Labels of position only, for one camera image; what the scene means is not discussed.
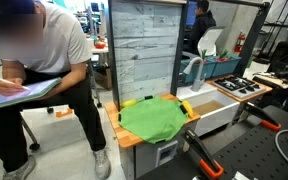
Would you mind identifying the left teal bin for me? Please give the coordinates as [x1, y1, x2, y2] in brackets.
[180, 59, 216, 83]

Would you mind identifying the white toy sink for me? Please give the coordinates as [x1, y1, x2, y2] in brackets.
[176, 83, 240, 136]

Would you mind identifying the red fire extinguisher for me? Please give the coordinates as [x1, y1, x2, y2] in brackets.
[234, 31, 246, 53]

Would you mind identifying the blue computer monitor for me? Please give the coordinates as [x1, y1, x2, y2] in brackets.
[186, 1, 197, 26]

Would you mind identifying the teal bin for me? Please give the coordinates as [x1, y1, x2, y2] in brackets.
[206, 55, 241, 77]
[180, 59, 216, 83]

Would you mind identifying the right teal bin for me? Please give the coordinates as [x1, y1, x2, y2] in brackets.
[206, 55, 241, 77]

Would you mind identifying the yellow toy corn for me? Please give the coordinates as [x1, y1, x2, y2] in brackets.
[182, 100, 194, 118]

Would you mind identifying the tablet with green cover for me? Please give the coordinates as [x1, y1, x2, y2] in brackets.
[0, 78, 61, 108]

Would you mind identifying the grey wood backsplash panel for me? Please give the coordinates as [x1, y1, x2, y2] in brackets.
[111, 0, 182, 101]

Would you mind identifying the seated person white shirt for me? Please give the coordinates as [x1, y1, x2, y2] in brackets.
[0, 0, 111, 180]

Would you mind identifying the person in black hoodie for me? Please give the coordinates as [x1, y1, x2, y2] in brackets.
[188, 0, 216, 54]

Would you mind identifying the far black orange clamp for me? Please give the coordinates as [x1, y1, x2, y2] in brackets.
[244, 102, 282, 131]

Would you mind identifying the white stylus pen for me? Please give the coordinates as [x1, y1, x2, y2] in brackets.
[0, 78, 31, 90]

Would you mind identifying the grey toy faucet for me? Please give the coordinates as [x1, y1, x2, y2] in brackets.
[183, 57, 205, 92]

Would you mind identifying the near black orange clamp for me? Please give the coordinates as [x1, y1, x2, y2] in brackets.
[182, 128, 224, 179]

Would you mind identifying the yellow toy banana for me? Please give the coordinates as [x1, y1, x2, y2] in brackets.
[120, 99, 138, 108]

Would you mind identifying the black orange clamp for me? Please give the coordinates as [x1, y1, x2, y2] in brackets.
[182, 128, 224, 179]
[244, 102, 282, 131]

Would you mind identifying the toy gas stove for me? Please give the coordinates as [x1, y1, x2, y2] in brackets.
[213, 76, 265, 99]

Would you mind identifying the green towel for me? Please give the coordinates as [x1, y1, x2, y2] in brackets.
[118, 97, 189, 144]

